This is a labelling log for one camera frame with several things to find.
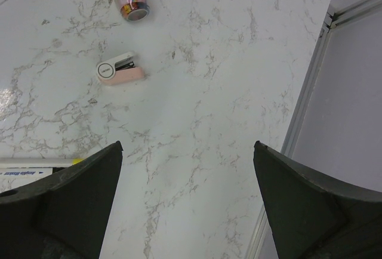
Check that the yellow white marker pen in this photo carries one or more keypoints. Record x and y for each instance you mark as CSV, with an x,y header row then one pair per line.
x,y
15,168

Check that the aluminium frame rail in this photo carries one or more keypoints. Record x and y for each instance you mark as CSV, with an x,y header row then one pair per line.
x,y
336,126

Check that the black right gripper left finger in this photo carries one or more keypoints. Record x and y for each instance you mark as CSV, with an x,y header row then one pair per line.
x,y
65,214

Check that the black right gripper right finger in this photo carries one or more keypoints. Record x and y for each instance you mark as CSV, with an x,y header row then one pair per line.
x,y
313,215

